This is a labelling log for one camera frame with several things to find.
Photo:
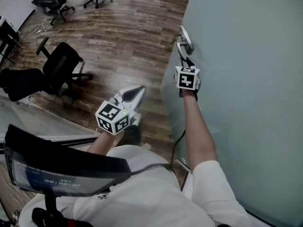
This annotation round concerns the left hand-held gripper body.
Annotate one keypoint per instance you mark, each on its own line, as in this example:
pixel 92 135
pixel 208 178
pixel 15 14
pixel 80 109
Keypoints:
pixel 111 117

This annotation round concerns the black armrest office chair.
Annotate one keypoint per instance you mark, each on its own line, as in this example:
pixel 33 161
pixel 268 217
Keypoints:
pixel 59 65

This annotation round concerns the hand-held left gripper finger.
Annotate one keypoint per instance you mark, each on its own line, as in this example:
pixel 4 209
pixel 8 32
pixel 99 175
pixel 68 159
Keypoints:
pixel 125 92
pixel 137 103

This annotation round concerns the black desk frame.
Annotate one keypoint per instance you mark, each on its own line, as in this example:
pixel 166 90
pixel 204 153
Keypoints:
pixel 7 37

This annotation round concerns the person's right shoe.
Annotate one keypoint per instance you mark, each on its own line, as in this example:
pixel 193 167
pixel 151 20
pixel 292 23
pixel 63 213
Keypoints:
pixel 146 146

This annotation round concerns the person's right forearm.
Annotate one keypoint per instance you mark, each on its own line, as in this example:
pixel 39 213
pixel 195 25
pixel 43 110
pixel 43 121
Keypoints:
pixel 198 131

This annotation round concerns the black chest-mounted tablet screen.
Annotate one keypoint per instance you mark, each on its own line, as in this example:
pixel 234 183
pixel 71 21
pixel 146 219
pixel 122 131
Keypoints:
pixel 59 159

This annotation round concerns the glass partition panel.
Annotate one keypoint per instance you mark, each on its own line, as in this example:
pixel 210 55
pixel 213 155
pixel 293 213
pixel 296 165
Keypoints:
pixel 35 119

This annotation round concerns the frosted glass door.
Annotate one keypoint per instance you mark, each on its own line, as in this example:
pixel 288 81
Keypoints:
pixel 248 79

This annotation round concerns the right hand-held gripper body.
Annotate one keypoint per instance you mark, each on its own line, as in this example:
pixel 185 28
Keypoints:
pixel 187 79

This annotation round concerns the person's white shirt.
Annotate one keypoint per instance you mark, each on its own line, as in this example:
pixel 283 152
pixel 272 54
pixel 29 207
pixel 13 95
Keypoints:
pixel 142 197

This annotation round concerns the person's left forearm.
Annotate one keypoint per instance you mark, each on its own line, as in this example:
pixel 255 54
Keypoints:
pixel 104 143

